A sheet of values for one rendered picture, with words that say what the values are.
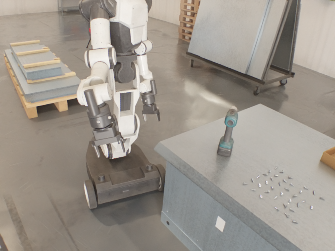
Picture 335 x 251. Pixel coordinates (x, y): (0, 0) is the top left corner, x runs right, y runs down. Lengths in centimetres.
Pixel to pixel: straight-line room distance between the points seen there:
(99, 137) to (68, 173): 129
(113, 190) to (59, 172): 62
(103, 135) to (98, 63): 31
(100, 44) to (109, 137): 43
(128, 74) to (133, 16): 33
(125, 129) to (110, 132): 66
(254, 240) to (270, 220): 19
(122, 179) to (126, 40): 95
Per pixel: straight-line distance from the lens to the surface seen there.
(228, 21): 434
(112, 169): 208
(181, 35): 703
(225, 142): 145
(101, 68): 118
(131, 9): 146
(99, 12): 134
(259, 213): 121
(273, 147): 165
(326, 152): 169
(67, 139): 277
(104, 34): 130
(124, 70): 158
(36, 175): 240
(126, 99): 169
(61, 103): 326
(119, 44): 151
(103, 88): 102
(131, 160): 215
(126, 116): 169
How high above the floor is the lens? 148
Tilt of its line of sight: 29 degrees down
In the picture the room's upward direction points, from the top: 4 degrees clockwise
